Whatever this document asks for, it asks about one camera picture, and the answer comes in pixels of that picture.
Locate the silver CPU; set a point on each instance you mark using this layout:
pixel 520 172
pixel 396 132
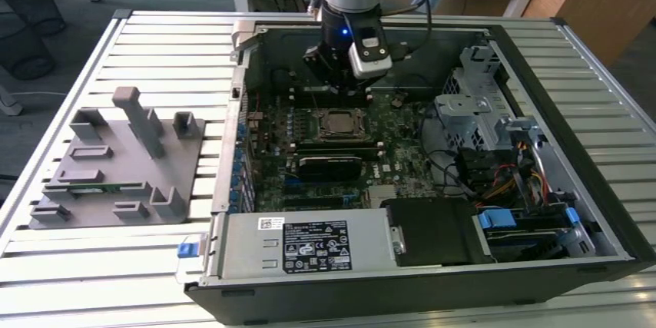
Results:
pixel 341 122

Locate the CPU socket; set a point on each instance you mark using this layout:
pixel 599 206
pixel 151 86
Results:
pixel 359 137

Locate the locking lever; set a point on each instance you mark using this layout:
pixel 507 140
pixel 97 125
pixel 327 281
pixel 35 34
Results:
pixel 315 100

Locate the black RAM slot bank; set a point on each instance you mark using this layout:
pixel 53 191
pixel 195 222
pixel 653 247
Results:
pixel 337 149
pixel 297 96

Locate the coin cell battery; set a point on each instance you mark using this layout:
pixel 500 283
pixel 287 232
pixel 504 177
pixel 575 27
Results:
pixel 395 102

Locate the black graphics card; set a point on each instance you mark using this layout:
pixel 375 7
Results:
pixel 328 168

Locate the green motherboard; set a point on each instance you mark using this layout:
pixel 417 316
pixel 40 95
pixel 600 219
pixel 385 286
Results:
pixel 400 159

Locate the silver disk bay cage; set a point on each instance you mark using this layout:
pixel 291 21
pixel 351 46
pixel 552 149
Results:
pixel 461 128

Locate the silver chipset heatsink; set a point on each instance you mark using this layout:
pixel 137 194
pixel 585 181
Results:
pixel 381 193

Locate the black expansion slot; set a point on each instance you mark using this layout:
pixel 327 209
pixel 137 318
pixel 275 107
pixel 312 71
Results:
pixel 312 202

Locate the grey parts rack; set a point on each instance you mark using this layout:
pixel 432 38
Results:
pixel 153 174

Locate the black plastic shroud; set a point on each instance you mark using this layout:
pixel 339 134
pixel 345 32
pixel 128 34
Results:
pixel 435 232

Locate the silver power supply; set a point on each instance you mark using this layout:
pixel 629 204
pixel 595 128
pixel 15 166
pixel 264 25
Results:
pixel 240 243

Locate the blue disk carrier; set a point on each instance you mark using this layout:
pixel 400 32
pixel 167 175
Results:
pixel 497 222

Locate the wooden cabinet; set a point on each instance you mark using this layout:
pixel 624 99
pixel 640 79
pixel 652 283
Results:
pixel 604 5

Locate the green RAM stick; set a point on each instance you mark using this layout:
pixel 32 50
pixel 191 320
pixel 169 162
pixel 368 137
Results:
pixel 95 189

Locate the blue plastic latch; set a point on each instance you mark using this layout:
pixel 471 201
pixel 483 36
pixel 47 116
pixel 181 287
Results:
pixel 187 250

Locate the black mesh bin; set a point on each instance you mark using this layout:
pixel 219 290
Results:
pixel 25 28

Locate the black disk drive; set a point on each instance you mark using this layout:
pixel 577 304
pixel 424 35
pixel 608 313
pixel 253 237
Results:
pixel 523 247

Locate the blue plastic clip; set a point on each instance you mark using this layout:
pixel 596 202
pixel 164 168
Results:
pixel 571 216

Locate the black PC case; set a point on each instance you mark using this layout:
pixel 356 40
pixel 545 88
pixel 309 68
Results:
pixel 359 297

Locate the white furniture foot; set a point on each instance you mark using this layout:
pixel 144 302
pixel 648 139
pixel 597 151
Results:
pixel 7 101

